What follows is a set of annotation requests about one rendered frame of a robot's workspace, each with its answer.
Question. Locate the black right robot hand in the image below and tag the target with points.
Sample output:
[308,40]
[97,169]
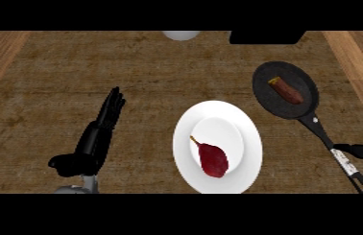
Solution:
[351,149]

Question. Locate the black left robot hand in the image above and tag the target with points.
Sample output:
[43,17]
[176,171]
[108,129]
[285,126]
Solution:
[94,143]

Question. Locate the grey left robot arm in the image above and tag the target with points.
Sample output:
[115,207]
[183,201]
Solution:
[84,186]

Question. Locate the brown sweet potato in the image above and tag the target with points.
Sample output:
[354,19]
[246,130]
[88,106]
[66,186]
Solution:
[286,91]

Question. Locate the black frying pan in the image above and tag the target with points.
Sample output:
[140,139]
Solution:
[279,85]

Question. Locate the dark red sweet potato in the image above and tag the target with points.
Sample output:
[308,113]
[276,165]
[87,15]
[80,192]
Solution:
[212,160]

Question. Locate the white plate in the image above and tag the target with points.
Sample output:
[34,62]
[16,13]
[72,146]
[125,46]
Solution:
[236,117]

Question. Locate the white round object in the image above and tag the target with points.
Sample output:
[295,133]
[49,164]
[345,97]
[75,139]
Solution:
[180,35]

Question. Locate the black appliance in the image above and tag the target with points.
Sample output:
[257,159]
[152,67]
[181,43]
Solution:
[264,36]

